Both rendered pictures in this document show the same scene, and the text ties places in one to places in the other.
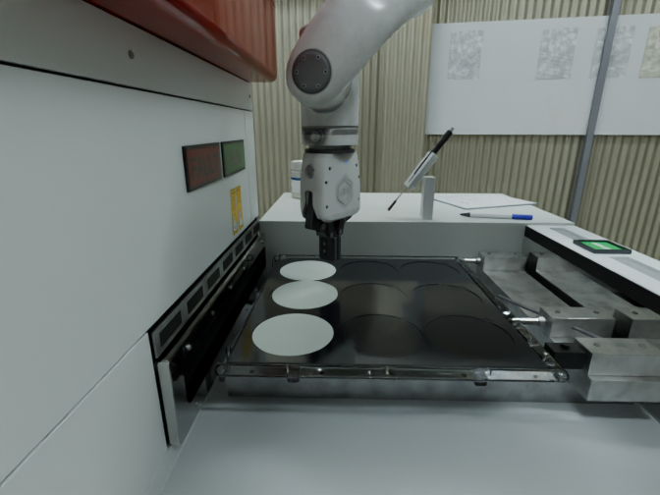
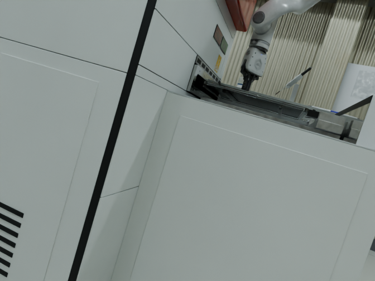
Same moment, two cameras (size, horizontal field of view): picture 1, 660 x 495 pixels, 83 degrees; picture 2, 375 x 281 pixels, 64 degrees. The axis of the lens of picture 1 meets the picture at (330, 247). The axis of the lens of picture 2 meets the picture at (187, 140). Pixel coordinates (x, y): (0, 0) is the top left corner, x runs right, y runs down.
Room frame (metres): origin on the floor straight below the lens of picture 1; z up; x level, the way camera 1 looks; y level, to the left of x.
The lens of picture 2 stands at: (-0.71, -0.16, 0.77)
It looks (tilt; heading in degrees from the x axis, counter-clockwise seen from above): 5 degrees down; 15
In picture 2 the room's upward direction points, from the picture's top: 17 degrees clockwise
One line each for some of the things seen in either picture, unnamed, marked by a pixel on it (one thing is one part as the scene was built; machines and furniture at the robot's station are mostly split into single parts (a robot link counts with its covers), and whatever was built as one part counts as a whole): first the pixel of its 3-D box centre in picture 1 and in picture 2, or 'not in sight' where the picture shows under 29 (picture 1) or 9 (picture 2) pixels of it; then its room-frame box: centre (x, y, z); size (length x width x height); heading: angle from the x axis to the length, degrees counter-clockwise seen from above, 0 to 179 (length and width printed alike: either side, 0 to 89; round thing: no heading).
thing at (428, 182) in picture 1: (419, 186); (292, 87); (0.76, -0.18, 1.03); 0.06 x 0.04 x 0.13; 88
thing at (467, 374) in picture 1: (389, 372); (253, 95); (0.34, -0.06, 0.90); 0.37 x 0.01 x 0.01; 88
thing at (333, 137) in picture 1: (328, 137); (258, 46); (0.57, 0.00, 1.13); 0.09 x 0.08 x 0.03; 142
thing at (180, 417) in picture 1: (233, 302); (206, 88); (0.51, 0.15, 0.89); 0.44 x 0.02 x 0.10; 178
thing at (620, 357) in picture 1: (616, 356); (331, 119); (0.37, -0.33, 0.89); 0.08 x 0.03 x 0.03; 88
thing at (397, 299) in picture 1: (373, 298); (256, 102); (0.52, -0.07, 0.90); 0.34 x 0.34 x 0.01; 88
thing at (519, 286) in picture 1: (541, 313); (321, 129); (0.53, -0.33, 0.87); 0.36 x 0.08 x 0.03; 178
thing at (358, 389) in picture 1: (427, 384); (264, 119); (0.39, -0.12, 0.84); 0.50 x 0.02 x 0.03; 88
